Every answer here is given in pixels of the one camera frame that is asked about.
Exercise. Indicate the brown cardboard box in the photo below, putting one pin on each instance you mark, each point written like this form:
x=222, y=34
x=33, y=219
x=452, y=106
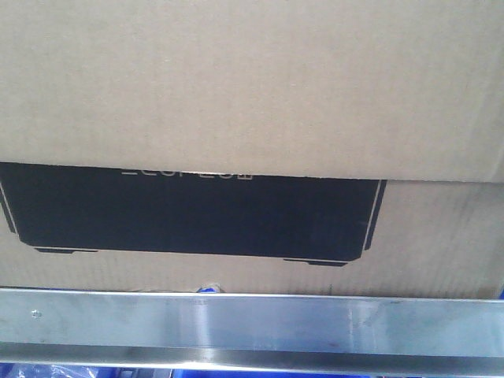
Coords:
x=273, y=147

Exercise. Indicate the metal shelf front rail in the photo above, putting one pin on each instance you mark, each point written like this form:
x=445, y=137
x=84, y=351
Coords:
x=299, y=333

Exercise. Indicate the blue plastic bin below shelf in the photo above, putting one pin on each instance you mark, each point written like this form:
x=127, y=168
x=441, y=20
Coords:
x=30, y=370

